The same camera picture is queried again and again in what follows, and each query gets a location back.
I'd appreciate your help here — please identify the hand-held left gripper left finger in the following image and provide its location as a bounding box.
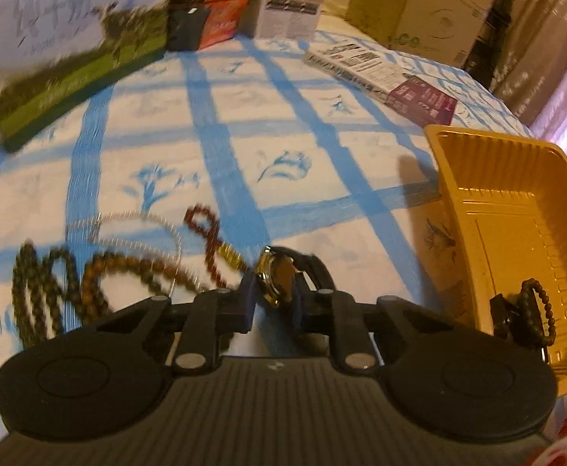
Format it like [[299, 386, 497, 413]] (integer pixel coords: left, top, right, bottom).
[[96, 272, 265, 374]]

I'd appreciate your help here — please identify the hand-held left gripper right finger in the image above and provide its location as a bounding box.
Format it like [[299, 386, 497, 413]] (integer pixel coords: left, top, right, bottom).
[[290, 274, 454, 374]]

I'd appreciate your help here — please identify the gold faced black wristwatch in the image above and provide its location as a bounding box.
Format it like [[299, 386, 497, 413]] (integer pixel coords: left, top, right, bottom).
[[256, 247, 335, 309]]

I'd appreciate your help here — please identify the reddish brown bead bracelet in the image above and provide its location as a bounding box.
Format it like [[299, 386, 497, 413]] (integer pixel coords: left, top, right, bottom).
[[185, 205, 243, 288]]

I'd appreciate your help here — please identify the silver chain necklace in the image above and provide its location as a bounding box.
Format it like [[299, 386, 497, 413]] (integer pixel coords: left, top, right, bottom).
[[65, 210, 188, 298]]

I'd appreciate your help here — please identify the yellow plastic tray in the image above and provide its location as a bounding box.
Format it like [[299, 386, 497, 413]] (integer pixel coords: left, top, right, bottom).
[[424, 125, 567, 396]]

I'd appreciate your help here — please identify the black bead bracelet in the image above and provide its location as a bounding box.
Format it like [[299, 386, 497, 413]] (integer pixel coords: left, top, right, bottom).
[[520, 278, 557, 350]]

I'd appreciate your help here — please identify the blue checked tablecloth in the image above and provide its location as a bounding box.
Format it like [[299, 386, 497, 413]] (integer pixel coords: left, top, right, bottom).
[[0, 29, 539, 447]]

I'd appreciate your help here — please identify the white maroon book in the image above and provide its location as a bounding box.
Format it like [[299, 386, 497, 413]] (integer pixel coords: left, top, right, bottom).
[[305, 41, 459, 127]]

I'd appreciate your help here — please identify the red instant noodle bowl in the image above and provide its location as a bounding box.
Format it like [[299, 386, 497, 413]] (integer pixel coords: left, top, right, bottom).
[[167, 0, 246, 52]]

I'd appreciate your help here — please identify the white product box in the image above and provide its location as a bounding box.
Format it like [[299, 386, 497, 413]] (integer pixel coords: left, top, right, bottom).
[[240, 0, 333, 40]]

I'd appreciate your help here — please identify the white green milk carton box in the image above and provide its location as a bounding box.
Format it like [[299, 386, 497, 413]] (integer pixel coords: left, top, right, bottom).
[[0, 0, 175, 153]]

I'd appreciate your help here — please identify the large cardboard box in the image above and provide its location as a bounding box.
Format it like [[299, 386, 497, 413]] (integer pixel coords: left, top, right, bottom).
[[346, 0, 500, 66]]

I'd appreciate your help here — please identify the stack of black crates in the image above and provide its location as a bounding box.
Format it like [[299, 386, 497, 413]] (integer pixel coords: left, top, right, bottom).
[[463, 0, 510, 85]]

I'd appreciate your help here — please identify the brown patterned curtain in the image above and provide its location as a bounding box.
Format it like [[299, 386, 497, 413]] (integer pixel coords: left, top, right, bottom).
[[487, 0, 567, 127]]

